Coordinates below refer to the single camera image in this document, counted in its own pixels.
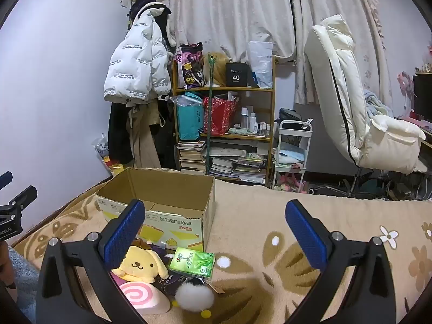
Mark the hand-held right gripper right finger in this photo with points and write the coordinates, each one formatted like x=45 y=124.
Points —
x=305 y=238

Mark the row of cosmetic bottles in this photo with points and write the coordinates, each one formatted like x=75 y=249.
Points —
x=253 y=121

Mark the pale blue blanket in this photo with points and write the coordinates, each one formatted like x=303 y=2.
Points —
x=378 y=106

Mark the pink fan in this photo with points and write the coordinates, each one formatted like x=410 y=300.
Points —
x=405 y=81

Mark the black box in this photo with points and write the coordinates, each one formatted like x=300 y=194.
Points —
x=237 y=74

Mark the white fluffy pompom plush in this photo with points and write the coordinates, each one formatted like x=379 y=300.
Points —
x=195 y=297

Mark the pink soft items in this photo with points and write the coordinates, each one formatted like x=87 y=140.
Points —
x=290 y=180

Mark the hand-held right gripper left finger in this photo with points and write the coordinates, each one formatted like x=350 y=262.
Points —
x=123 y=236

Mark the messy pile of books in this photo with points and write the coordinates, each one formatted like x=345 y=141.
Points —
x=236 y=167

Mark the light blue folded cloth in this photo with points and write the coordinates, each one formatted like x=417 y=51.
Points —
x=290 y=155

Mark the green pole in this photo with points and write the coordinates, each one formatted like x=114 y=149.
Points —
x=210 y=114

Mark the wooden shelf unit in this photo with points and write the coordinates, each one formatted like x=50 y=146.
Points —
x=222 y=89

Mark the neat stack of books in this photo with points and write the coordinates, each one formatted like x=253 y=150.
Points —
x=192 y=157

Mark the white puffer jacket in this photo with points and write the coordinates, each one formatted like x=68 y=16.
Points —
x=131 y=57

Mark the person's left forearm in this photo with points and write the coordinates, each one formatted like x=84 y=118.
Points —
x=23 y=270

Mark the red patterned bag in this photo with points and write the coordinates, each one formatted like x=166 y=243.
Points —
x=221 y=116

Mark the pink swirl roll plush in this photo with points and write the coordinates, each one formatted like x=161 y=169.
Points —
x=141 y=297

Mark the green tissue pack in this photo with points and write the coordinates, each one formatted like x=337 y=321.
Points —
x=190 y=263

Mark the teal paper bag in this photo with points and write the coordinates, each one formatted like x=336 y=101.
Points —
x=189 y=121

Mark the blond wig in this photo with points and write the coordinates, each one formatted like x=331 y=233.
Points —
x=219 y=67

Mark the black coat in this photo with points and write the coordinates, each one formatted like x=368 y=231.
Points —
x=119 y=131

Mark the dark hooded garment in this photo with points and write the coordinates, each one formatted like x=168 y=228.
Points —
x=145 y=1

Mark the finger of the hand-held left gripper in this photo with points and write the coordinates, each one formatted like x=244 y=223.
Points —
x=6 y=177
x=23 y=197

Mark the black hanging garment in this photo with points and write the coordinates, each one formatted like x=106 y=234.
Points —
x=167 y=131

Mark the beige brown printed blanket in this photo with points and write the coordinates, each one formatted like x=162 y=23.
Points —
x=270 y=209

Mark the clear plastic bag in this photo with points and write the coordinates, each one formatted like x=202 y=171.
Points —
x=260 y=62

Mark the black bag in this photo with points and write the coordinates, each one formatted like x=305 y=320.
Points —
x=288 y=115

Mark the white recliner chair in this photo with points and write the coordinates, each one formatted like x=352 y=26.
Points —
x=341 y=84

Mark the cartoon printed bag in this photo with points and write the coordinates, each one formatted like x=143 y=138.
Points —
x=189 y=65

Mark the beige coat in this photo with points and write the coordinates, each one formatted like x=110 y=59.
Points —
x=143 y=135

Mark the plastic bag of toys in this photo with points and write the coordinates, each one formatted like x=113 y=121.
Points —
x=104 y=155

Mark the yellow dog plush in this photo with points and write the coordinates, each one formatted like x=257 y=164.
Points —
x=141 y=263

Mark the white trolley cart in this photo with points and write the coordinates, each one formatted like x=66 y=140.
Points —
x=305 y=148

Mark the dark printed packet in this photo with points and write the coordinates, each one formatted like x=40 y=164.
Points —
x=172 y=281

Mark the cardboard box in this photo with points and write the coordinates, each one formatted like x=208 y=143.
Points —
x=175 y=189

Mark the white floral curtain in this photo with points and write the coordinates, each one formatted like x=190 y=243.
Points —
x=233 y=10
x=324 y=0

